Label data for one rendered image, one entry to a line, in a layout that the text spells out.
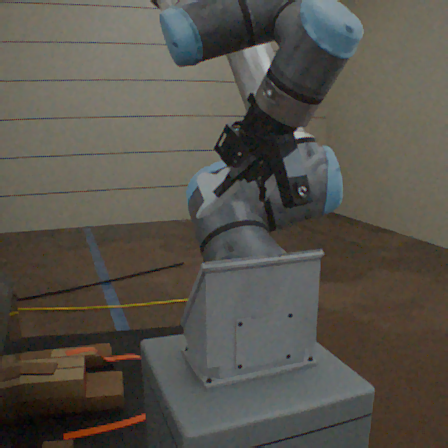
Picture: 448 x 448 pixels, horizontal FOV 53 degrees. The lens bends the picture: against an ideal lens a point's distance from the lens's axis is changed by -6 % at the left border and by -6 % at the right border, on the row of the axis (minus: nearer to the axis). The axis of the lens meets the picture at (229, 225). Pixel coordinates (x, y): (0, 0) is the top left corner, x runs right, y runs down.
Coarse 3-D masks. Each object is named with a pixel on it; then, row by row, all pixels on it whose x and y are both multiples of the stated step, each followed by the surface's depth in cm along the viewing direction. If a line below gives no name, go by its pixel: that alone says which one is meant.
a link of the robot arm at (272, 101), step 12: (264, 84) 64; (264, 96) 64; (276, 96) 63; (288, 96) 62; (264, 108) 64; (276, 108) 63; (288, 108) 63; (300, 108) 63; (312, 108) 63; (276, 120) 64; (288, 120) 64; (300, 120) 64
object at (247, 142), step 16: (256, 112) 67; (224, 128) 72; (240, 128) 72; (256, 128) 70; (272, 128) 68; (288, 128) 66; (224, 144) 74; (240, 144) 70; (256, 144) 71; (224, 160) 74; (240, 160) 71; (256, 160) 69; (256, 176) 73
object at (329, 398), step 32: (160, 352) 104; (320, 352) 104; (160, 384) 91; (192, 384) 90; (256, 384) 91; (288, 384) 90; (320, 384) 90; (352, 384) 90; (160, 416) 93; (192, 416) 80; (224, 416) 80; (256, 416) 80; (288, 416) 81; (320, 416) 84; (352, 416) 87
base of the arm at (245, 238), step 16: (240, 224) 94; (256, 224) 96; (208, 240) 95; (224, 240) 93; (240, 240) 91; (256, 240) 91; (272, 240) 94; (208, 256) 93; (224, 256) 89; (240, 256) 88
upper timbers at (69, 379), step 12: (24, 360) 226; (36, 360) 227; (48, 360) 227; (60, 360) 228; (72, 360) 229; (84, 360) 230; (60, 372) 216; (72, 372) 217; (84, 372) 225; (24, 384) 205; (36, 384) 206; (48, 384) 208; (60, 384) 209; (72, 384) 211; (84, 384) 214; (24, 396) 206; (36, 396) 208; (48, 396) 209; (60, 396) 211; (72, 396) 212; (84, 396) 213
